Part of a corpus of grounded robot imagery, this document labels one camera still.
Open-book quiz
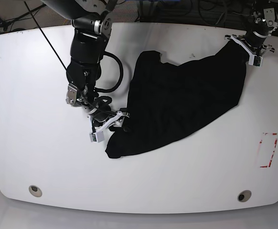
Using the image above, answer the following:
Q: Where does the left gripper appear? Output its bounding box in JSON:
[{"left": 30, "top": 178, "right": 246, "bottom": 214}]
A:
[{"left": 225, "top": 31, "right": 275, "bottom": 56}]

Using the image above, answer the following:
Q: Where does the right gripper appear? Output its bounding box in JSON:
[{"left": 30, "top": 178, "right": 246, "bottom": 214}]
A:
[{"left": 87, "top": 106, "right": 132, "bottom": 133}]

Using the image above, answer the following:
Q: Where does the black T-shirt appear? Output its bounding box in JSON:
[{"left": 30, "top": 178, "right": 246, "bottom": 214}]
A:
[{"left": 106, "top": 41, "right": 249, "bottom": 159}]

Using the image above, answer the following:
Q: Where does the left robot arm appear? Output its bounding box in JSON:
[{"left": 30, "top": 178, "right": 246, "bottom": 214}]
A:
[{"left": 225, "top": 0, "right": 278, "bottom": 57}]

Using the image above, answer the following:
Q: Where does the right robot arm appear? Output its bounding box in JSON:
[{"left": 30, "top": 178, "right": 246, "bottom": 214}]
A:
[{"left": 43, "top": 0, "right": 129, "bottom": 133}]

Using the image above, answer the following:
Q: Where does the red tape rectangle marking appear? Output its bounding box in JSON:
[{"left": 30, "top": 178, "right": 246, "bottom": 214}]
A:
[{"left": 257, "top": 133, "right": 278, "bottom": 168}]

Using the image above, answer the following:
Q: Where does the left table grommet hole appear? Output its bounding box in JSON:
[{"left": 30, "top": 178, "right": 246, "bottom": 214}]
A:
[{"left": 29, "top": 185, "right": 43, "bottom": 198}]

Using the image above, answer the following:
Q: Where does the table grommet hole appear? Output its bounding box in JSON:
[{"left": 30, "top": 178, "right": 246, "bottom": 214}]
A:
[
  {"left": 29, "top": 185, "right": 43, "bottom": 198},
  {"left": 237, "top": 190, "right": 252, "bottom": 202}
]

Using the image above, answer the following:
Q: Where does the right table grommet hole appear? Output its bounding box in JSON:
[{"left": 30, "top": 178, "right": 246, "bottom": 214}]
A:
[{"left": 237, "top": 190, "right": 252, "bottom": 202}]

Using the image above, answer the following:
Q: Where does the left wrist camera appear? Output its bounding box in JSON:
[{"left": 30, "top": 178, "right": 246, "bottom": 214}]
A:
[{"left": 248, "top": 55, "right": 263, "bottom": 67}]

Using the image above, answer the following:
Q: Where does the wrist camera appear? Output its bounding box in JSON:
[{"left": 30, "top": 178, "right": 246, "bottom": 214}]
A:
[
  {"left": 89, "top": 132, "right": 105, "bottom": 143},
  {"left": 248, "top": 55, "right": 263, "bottom": 67}
]

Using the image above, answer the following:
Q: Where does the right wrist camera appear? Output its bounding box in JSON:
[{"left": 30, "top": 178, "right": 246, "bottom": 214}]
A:
[{"left": 89, "top": 132, "right": 105, "bottom": 143}]

